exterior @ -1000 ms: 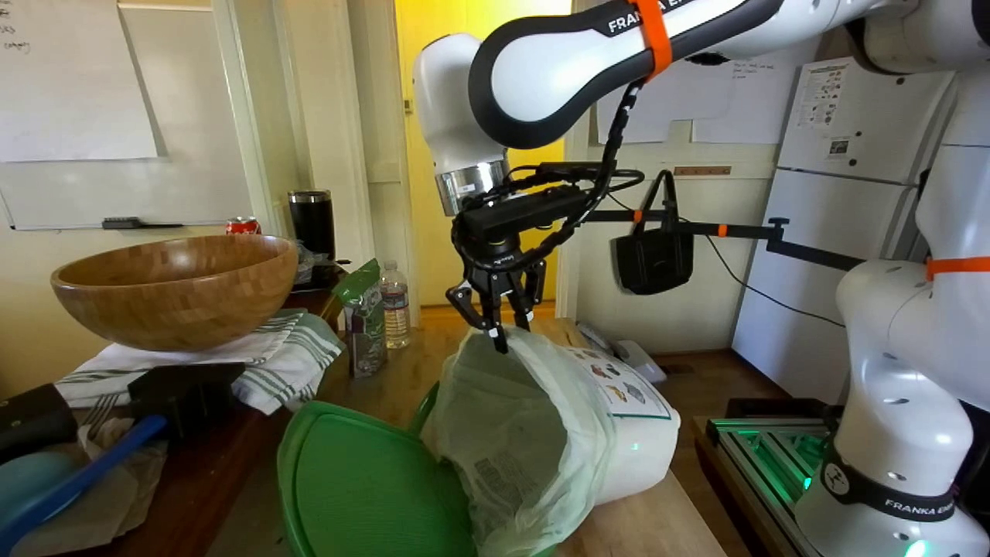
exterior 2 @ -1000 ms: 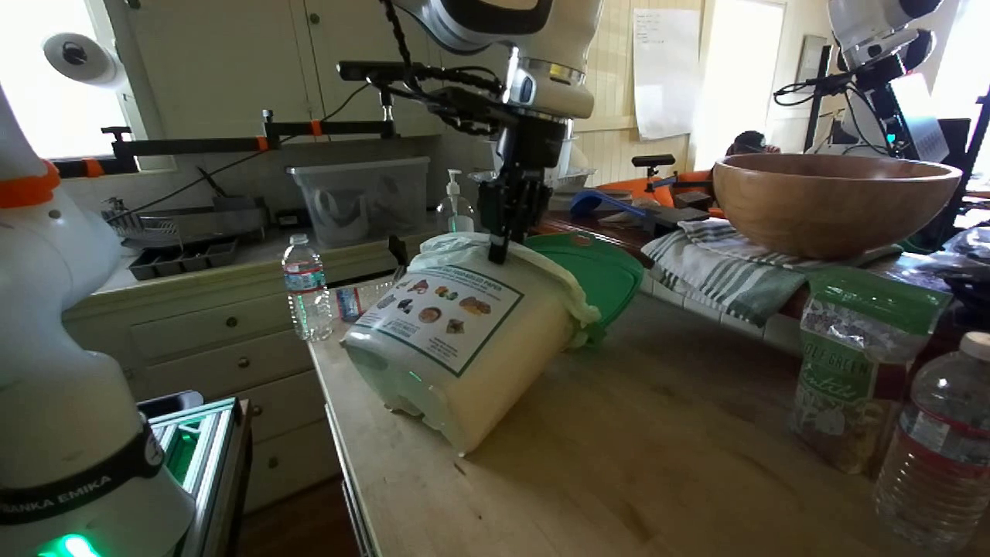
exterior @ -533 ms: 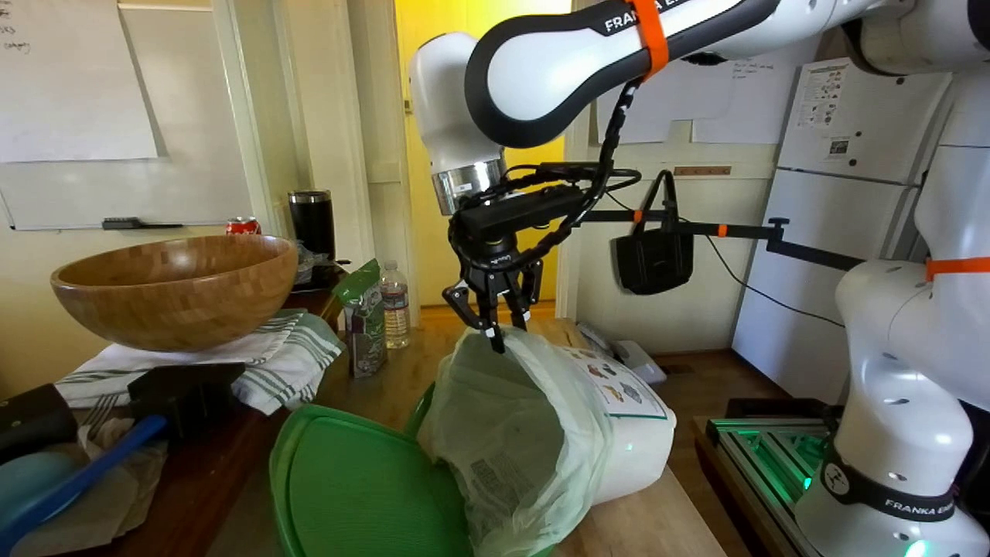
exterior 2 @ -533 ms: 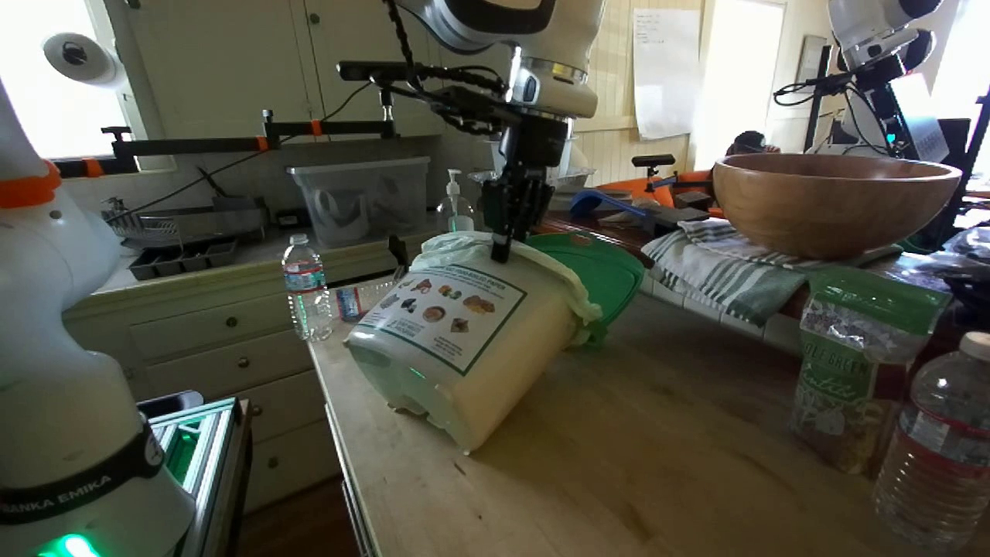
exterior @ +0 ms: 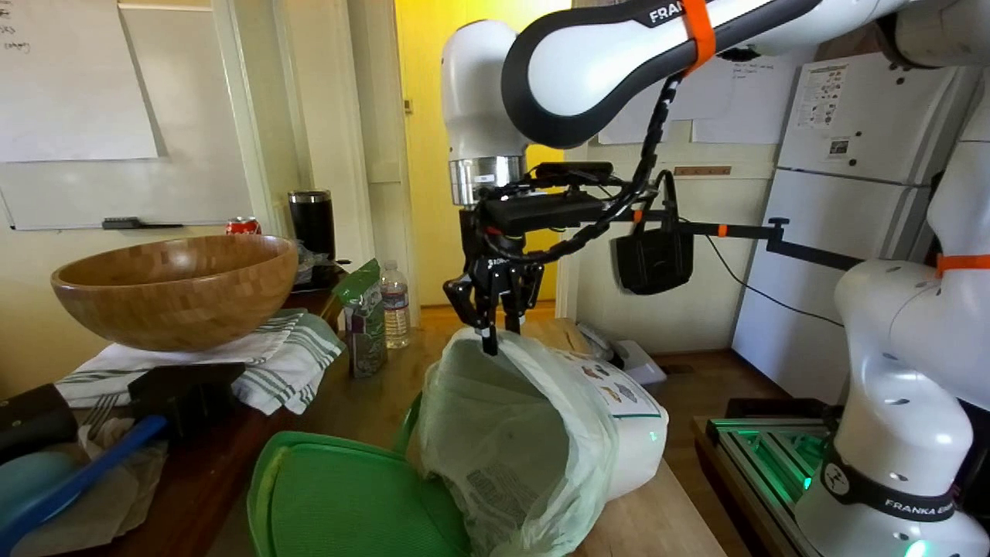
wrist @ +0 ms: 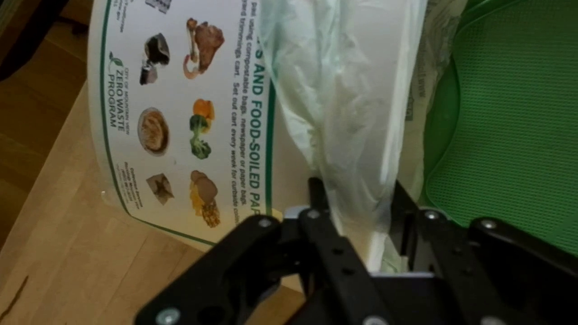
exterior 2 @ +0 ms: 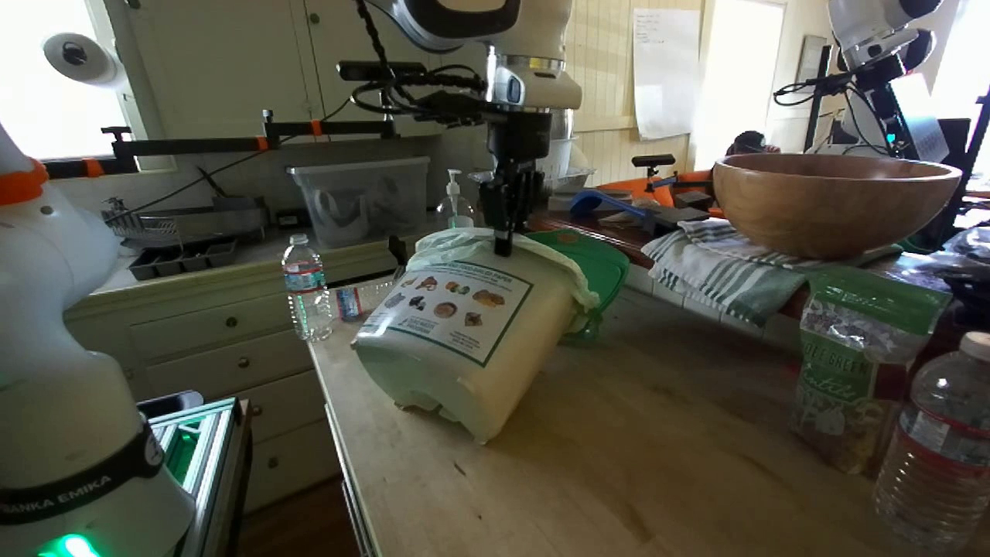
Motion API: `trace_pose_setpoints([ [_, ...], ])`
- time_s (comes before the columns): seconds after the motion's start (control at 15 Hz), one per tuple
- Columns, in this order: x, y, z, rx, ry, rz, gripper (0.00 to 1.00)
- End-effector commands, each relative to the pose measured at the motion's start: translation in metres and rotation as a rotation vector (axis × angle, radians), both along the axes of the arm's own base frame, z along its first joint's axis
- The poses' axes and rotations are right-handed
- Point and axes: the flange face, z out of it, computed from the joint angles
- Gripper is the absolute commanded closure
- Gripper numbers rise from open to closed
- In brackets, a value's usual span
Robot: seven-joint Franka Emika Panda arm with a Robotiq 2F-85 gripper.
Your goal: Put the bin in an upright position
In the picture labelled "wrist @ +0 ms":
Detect pale green bin liner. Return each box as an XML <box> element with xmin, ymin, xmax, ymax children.
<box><xmin>256</xmin><ymin>0</ymin><xmax>471</xmax><ymax>268</ymax></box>

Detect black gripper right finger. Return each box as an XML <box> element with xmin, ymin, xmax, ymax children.
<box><xmin>391</xmin><ymin>179</ymin><xmax>578</xmax><ymax>325</ymax></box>

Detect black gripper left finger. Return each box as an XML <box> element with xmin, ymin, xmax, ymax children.
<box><xmin>135</xmin><ymin>178</ymin><xmax>395</xmax><ymax>325</ymax></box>

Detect green bin lid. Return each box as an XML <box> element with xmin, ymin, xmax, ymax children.
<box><xmin>420</xmin><ymin>0</ymin><xmax>578</xmax><ymax>257</ymax></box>

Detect white compost bin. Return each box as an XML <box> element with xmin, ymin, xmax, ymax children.
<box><xmin>86</xmin><ymin>0</ymin><xmax>402</xmax><ymax>295</ymax></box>

